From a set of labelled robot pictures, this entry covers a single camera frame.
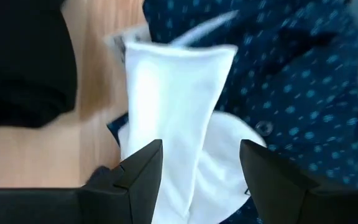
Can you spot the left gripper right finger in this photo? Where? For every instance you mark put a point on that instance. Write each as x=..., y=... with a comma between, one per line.
x=272, y=186

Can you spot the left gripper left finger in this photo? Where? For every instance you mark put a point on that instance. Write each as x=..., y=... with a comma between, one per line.
x=135, y=186

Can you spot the large white cloth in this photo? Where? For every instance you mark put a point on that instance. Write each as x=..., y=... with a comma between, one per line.
x=169, y=102

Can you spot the navy dotted shirt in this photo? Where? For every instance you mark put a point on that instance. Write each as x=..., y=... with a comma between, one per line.
x=306, y=93

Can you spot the black garment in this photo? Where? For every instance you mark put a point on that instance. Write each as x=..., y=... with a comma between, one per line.
x=23, y=62

